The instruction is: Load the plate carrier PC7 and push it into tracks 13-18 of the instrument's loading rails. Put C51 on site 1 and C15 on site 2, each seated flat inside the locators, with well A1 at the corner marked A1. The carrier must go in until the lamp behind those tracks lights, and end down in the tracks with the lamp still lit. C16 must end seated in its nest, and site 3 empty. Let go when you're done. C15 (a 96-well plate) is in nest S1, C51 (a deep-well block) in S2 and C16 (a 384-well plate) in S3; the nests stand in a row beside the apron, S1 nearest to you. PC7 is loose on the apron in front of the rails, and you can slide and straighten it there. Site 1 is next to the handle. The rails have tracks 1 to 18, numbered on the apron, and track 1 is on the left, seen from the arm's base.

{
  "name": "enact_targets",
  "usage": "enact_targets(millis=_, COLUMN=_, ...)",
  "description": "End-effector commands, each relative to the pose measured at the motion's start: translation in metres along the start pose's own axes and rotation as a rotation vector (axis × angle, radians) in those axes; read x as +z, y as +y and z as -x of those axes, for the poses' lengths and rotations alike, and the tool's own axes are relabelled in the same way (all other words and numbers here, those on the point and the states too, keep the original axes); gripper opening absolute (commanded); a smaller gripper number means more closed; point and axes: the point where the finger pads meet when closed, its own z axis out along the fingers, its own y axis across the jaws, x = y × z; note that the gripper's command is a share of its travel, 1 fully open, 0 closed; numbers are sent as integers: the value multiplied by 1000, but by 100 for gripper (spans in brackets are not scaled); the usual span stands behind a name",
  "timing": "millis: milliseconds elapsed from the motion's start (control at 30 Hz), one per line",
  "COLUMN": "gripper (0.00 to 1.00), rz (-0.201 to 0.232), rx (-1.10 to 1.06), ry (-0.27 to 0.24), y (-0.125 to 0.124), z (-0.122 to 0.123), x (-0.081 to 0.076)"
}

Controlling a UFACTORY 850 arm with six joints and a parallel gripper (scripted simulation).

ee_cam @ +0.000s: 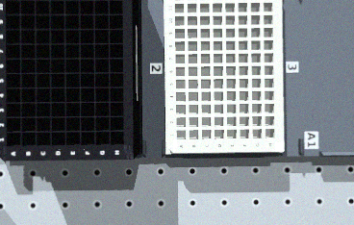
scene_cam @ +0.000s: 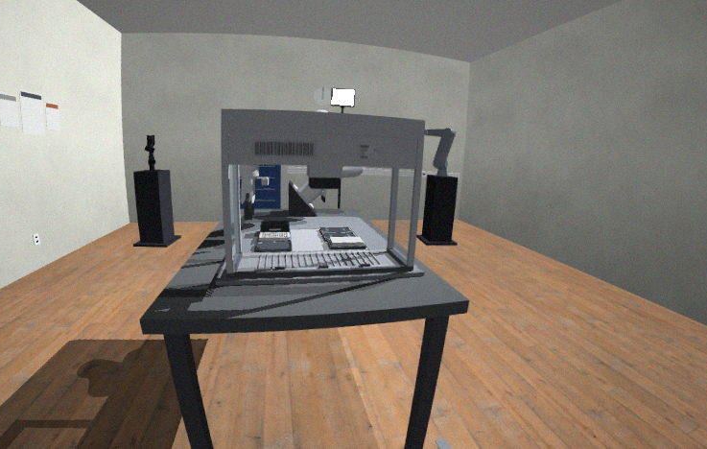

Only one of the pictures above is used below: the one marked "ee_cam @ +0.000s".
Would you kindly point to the white well plate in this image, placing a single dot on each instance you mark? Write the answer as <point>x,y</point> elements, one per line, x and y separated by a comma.
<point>223,72</point>

